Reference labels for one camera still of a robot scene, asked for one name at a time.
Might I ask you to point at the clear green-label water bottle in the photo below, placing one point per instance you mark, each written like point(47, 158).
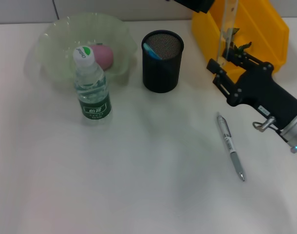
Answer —
point(95, 97)

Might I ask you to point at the black mesh pen cup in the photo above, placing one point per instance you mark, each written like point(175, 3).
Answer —
point(160, 73)

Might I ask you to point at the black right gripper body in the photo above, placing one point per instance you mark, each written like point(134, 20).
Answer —
point(263, 90)

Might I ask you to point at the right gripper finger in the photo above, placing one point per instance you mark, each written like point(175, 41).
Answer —
point(246, 59)
point(222, 78)

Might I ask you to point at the blue scissors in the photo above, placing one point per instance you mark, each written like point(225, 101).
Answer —
point(152, 52)

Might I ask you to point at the pink peach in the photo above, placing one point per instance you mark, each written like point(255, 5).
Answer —
point(104, 57)

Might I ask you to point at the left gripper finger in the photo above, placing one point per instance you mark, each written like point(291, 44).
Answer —
point(194, 5)

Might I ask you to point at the green plastic wrapper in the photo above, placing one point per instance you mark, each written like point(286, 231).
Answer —
point(232, 31)

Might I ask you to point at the yellow plastic bin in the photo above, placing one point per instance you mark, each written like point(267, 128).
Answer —
point(267, 31)

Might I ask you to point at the clear plastic ruler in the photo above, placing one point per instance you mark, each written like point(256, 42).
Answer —
point(227, 29)

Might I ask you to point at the translucent green fruit bowl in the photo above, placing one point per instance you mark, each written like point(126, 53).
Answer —
point(58, 36)

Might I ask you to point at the silver ballpoint pen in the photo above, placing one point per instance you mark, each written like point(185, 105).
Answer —
point(230, 143)

